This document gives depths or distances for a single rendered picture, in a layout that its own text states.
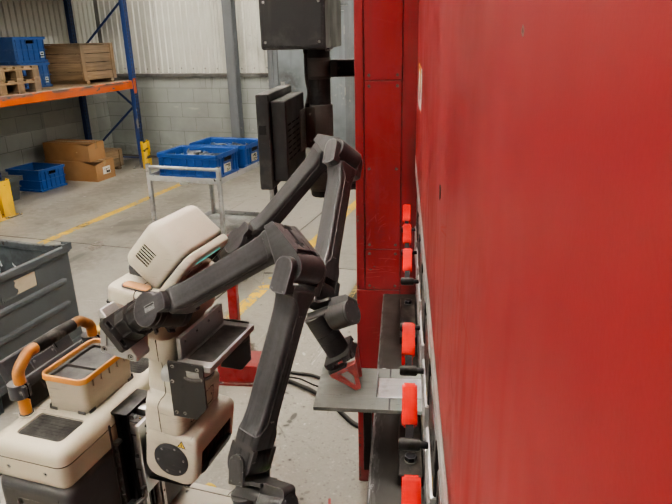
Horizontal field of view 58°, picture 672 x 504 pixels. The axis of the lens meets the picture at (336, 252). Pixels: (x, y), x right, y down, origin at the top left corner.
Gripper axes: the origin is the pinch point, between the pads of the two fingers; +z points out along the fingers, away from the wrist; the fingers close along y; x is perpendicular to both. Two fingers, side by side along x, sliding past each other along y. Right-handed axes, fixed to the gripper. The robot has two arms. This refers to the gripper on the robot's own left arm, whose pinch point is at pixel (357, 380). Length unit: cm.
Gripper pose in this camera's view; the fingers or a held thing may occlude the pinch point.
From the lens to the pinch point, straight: 149.2
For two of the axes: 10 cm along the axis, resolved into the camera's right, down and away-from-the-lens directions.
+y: 1.0, -3.3, 9.4
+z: 5.1, 8.3, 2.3
